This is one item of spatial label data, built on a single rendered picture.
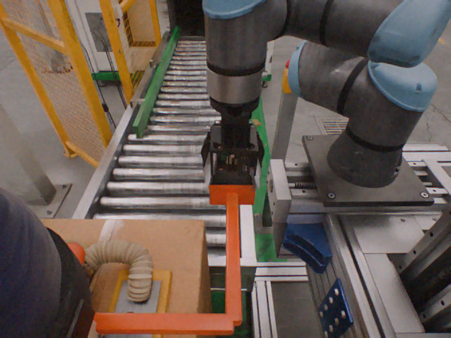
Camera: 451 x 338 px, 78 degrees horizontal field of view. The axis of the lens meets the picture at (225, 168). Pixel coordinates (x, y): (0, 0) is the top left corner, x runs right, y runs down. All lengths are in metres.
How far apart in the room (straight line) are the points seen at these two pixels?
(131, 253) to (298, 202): 0.37
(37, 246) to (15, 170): 1.76
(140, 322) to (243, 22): 0.38
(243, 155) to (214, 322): 0.23
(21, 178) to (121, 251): 1.58
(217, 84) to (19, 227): 0.25
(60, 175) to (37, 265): 2.15
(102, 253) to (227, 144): 0.29
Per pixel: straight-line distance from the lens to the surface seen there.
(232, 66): 0.34
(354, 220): 0.70
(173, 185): 1.27
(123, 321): 0.42
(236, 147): 0.40
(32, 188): 2.10
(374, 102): 0.56
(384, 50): 0.36
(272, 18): 0.36
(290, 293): 1.39
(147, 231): 0.65
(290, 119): 1.22
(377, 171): 0.63
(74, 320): 0.31
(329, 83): 0.59
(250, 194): 0.51
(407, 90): 0.55
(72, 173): 2.38
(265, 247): 1.71
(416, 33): 0.34
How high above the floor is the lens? 1.47
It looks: 44 degrees down
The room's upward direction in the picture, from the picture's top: straight up
